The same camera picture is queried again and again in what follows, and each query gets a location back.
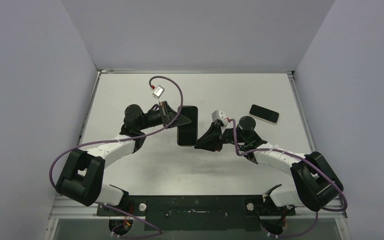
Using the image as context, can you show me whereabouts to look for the black phone case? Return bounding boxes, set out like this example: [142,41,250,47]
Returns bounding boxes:
[177,105,199,147]

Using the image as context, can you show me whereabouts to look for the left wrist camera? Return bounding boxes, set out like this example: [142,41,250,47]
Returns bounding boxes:
[152,85,165,100]

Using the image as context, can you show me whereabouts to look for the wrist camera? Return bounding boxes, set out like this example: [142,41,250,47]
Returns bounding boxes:
[211,110,229,127]
[152,85,165,100]

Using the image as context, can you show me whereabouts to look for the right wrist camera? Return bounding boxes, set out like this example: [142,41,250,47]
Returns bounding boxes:
[211,110,229,127]

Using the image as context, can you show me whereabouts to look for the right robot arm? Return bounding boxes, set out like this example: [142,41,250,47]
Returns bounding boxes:
[194,116,348,215]

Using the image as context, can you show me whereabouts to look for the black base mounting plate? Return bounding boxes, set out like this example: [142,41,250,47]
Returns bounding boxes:
[96,192,296,234]

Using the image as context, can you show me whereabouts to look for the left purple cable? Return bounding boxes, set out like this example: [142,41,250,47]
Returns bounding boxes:
[48,75,184,239]

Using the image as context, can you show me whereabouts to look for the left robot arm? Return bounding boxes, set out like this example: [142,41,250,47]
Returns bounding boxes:
[54,101,192,216]

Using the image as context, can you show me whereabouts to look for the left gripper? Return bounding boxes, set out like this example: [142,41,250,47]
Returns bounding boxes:
[138,101,192,131]

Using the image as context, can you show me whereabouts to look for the cream-edged spare phone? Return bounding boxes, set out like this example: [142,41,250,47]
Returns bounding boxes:
[249,104,280,124]

